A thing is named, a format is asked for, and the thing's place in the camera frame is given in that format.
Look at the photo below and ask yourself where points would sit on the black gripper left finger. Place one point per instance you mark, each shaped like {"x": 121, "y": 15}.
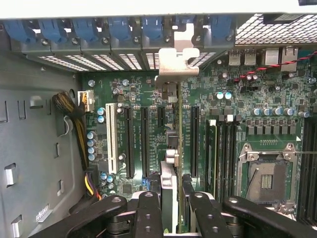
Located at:
{"x": 148, "y": 215}

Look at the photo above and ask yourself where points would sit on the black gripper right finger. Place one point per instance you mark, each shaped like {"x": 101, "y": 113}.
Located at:
{"x": 205, "y": 215}

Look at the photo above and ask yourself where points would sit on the black RAM stick with label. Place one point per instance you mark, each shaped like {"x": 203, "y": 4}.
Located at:
{"x": 211, "y": 153}

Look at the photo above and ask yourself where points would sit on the CPU socket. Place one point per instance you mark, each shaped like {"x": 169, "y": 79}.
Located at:
{"x": 267, "y": 178}

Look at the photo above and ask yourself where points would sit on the long black expansion slot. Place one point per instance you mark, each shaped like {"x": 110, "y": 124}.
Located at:
{"x": 195, "y": 141}
{"x": 129, "y": 141}
{"x": 144, "y": 141}

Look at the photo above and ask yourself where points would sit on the white expansion slot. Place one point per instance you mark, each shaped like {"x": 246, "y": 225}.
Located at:
{"x": 111, "y": 138}

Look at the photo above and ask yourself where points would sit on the short black expansion slot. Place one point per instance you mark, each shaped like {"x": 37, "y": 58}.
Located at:
{"x": 161, "y": 116}

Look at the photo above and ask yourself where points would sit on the thin metal locking lever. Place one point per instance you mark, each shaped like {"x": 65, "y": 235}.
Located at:
{"x": 307, "y": 153}

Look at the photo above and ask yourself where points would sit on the green motherboard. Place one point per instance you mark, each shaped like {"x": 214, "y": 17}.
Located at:
{"x": 205, "y": 86}

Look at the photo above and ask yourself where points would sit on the blue slot latch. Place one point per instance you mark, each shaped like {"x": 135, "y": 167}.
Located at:
{"x": 184, "y": 20}
{"x": 152, "y": 28}
{"x": 18, "y": 31}
{"x": 221, "y": 27}
{"x": 120, "y": 28}
{"x": 52, "y": 29}
{"x": 85, "y": 29}

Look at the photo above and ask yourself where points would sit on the black and grey PC case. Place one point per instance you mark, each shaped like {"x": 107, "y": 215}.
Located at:
{"x": 123, "y": 10}

